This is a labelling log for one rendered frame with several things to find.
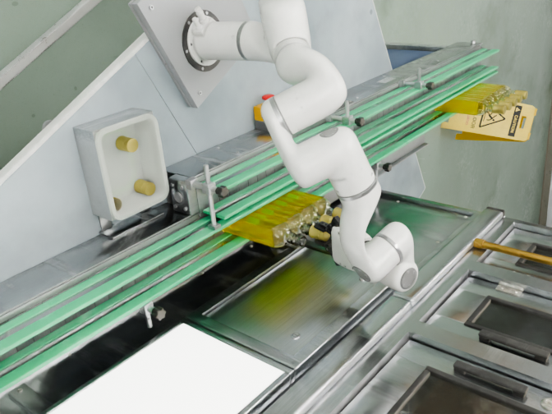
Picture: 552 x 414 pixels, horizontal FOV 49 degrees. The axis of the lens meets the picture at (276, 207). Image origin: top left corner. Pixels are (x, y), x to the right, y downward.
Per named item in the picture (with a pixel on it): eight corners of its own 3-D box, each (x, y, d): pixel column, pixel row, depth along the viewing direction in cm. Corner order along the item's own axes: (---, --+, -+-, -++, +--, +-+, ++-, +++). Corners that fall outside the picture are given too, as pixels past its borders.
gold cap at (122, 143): (113, 138, 145) (125, 140, 142) (126, 133, 147) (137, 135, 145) (117, 152, 146) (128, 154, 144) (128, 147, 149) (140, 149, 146)
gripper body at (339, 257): (381, 270, 144) (349, 254, 152) (380, 232, 139) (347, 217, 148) (357, 282, 140) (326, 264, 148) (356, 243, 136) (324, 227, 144)
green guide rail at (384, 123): (203, 213, 157) (225, 220, 152) (202, 209, 157) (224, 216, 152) (480, 66, 275) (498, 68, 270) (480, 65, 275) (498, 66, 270)
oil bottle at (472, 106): (433, 110, 248) (501, 119, 231) (433, 97, 246) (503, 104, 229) (439, 107, 252) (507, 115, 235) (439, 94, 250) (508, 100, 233)
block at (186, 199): (171, 211, 158) (190, 217, 154) (165, 177, 154) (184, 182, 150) (181, 206, 160) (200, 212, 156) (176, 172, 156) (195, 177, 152)
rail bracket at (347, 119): (323, 122, 191) (359, 128, 183) (322, 99, 188) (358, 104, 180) (330, 119, 194) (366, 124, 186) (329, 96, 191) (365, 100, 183)
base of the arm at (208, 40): (172, 27, 150) (219, 26, 141) (200, -5, 155) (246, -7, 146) (202, 75, 161) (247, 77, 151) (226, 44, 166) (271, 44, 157)
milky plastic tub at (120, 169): (93, 216, 147) (115, 224, 142) (72, 126, 138) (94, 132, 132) (149, 190, 159) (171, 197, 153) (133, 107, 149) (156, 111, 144)
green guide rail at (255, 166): (199, 186, 154) (221, 193, 149) (198, 183, 154) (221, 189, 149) (481, 50, 272) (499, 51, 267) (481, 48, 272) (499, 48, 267)
